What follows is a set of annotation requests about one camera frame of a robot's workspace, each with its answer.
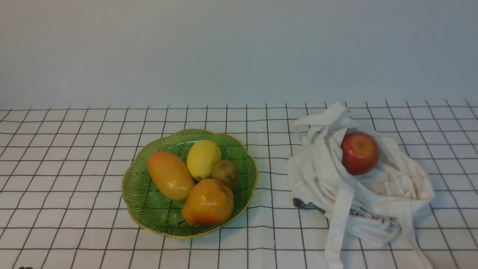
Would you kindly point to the white grid tablecloth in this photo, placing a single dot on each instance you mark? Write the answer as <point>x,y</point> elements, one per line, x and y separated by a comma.
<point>61,173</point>

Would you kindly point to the white cloth bag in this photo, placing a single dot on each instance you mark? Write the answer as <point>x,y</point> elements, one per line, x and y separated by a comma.
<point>374,207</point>

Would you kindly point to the orange mango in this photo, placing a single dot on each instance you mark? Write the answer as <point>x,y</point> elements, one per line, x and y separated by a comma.
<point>170,175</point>

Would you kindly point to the orange yellow pear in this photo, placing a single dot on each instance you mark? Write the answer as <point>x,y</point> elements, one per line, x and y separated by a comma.
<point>209,203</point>

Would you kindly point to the green leaf-pattern plate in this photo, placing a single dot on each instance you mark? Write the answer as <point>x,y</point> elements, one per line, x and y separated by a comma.
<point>153,211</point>

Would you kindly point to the yellow lemon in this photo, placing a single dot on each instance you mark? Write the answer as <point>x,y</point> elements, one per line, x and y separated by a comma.
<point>202,157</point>

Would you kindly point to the red apple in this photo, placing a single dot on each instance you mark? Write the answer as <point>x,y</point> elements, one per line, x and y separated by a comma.
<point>360,153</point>

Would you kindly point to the brown kiwi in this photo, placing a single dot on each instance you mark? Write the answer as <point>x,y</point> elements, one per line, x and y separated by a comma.
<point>226,172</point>

